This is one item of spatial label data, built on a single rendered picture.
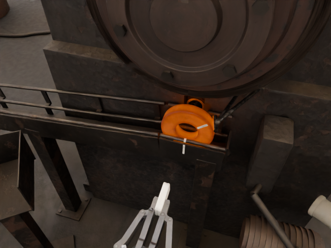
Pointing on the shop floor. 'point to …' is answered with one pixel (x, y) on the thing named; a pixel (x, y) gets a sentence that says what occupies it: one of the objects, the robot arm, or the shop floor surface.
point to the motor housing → (250, 221)
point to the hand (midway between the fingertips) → (162, 199)
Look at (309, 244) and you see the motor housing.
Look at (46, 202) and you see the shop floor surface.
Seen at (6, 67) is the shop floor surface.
